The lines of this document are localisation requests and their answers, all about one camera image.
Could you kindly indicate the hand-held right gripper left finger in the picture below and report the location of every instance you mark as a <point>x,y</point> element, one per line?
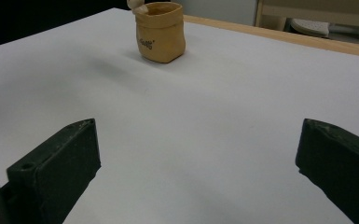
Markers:
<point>52,174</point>

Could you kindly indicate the white board sheet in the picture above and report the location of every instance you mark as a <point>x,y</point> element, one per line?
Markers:
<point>183,109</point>

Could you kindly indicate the wooden table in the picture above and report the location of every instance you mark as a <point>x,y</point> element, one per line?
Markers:
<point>292,37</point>

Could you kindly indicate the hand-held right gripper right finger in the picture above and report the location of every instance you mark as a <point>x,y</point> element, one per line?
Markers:
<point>342,165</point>

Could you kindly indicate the grey chair base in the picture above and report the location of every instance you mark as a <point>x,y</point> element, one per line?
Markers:
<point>317,28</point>

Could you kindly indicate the tan bag-shaped cup with figure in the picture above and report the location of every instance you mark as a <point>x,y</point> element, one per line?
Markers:
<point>161,34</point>

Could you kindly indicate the black curtain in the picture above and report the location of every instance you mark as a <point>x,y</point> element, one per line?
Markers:
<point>28,18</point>

